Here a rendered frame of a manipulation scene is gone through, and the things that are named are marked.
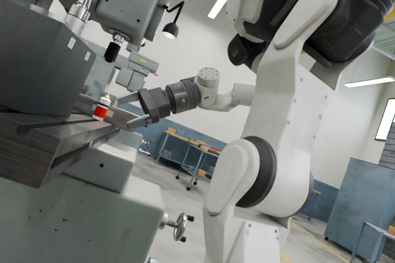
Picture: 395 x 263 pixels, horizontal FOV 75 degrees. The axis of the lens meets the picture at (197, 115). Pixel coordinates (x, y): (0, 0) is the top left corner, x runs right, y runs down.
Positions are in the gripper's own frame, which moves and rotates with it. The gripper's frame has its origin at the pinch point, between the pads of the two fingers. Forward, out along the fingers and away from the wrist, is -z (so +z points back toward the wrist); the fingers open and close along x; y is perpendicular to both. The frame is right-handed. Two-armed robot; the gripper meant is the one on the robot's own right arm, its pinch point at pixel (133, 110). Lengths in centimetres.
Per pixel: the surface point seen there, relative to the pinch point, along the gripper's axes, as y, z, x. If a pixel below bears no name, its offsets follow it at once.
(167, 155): -502, 129, 343
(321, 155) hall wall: -621, 624, 224
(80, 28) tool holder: 18.5, -7.2, 13.5
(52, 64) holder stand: 19.3, -14.5, -2.3
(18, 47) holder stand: 22.9, -18.9, -0.3
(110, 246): -47, -17, -13
